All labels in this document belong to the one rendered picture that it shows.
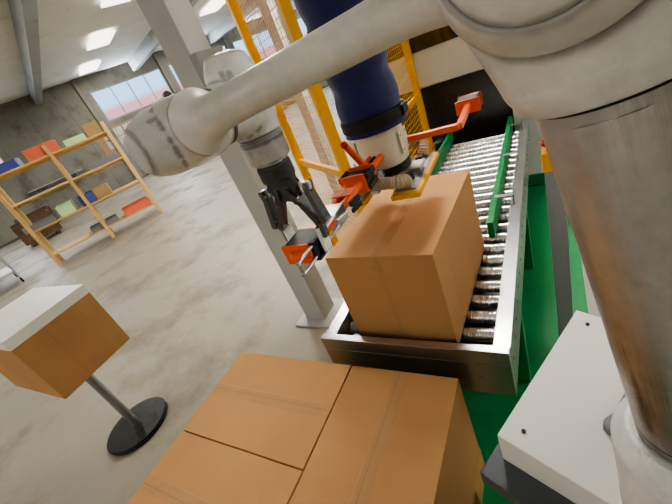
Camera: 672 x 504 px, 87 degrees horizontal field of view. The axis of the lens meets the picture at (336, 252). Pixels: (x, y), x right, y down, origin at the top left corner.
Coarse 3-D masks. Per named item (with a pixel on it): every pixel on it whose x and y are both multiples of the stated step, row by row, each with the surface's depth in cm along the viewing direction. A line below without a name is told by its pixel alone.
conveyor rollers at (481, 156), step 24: (456, 144) 296; (480, 144) 279; (456, 168) 260; (480, 168) 244; (480, 192) 217; (504, 192) 203; (480, 216) 191; (504, 216) 183; (504, 240) 170; (480, 264) 162; (480, 288) 148; (480, 312) 135; (480, 336) 127
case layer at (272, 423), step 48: (240, 384) 150; (288, 384) 140; (336, 384) 132; (384, 384) 124; (432, 384) 117; (192, 432) 138; (240, 432) 129; (288, 432) 122; (336, 432) 115; (384, 432) 109; (432, 432) 104; (192, 480) 120; (240, 480) 113; (288, 480) 108; (336, 480) 102; (384, 480) 98; (432, 480) 93
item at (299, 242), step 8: (296, 232) 86; (304, 232) 85; (312, 232) 83; (296, 240) 83; (304, 240) 81; (288, 248) 81; (296, 248) 80; (304, 248) 79; (288, 256) 83; (312, 256) 80
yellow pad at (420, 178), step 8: (432, 160) 131; (424, 168) 126; (432, 168) 128; (416, 176) 122; (424, 176) 121; (416, 184) 117; (424, 184) 118; (400, 192) 117; (408, 192) 115; (416, 192) 113; (392, 200) 118
